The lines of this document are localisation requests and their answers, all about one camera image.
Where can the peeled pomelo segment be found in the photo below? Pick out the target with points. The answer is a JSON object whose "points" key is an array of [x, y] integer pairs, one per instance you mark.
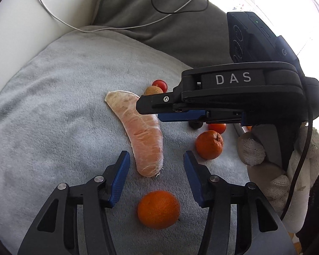
{"points": [[143, 132]]}

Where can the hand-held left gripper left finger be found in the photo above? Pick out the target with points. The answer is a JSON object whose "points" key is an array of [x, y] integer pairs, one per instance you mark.
{"points": [[119, 178]]}

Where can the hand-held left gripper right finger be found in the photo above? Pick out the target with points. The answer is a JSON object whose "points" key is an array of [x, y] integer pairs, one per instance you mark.
{"points": [[194, 178]]}

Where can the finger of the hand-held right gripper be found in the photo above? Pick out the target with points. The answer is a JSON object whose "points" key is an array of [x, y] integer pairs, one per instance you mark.
{"points": [[180, 116], [154, 103]]}

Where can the light grey plush blanket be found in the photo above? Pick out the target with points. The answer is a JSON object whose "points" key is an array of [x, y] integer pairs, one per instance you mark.
{"points": [[55, 111]]}

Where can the small brown round fruit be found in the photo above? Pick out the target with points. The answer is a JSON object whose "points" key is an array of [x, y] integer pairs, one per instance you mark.
{"points": [[152, 90]]}

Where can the person's right hand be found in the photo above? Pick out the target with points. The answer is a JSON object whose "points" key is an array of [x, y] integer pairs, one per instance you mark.
{"points": [[251, 148]]}

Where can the grey cushion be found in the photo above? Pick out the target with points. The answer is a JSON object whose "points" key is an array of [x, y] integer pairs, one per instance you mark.
{"points": [[162, 32]]}

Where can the white sofa armrest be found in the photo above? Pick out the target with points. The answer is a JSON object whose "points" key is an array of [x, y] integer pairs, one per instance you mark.
{"points": [[16, 32]]}

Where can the dark plum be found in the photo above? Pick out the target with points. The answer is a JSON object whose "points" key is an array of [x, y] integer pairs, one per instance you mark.
{"points": [[195, 124]]}

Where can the red cherry tomato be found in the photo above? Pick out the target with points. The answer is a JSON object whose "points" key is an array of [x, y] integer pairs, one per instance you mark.
{"points": [[161, 84]]}

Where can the orange tangerine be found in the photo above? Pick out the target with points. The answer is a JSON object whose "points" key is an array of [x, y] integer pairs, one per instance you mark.
{"points": [[159, 209], [208, 144]]}

